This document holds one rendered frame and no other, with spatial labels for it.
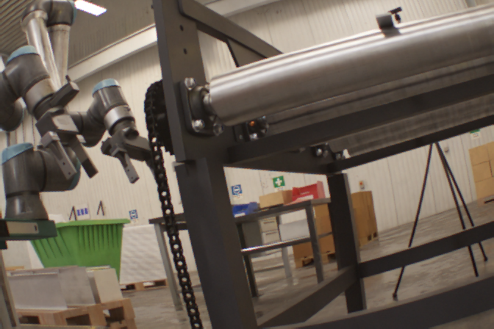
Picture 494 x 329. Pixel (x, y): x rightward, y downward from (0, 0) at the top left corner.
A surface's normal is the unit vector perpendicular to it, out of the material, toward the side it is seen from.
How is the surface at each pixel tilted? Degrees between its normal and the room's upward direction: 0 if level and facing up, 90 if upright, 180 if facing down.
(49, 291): 90
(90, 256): 101
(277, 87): 115
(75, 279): 90
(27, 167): 90
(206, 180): 90
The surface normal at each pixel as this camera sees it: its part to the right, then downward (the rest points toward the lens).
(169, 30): 0.89, -0.25
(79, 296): -0.41, -0.07
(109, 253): 0.84, -0.07
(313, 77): -0.32, 0.26
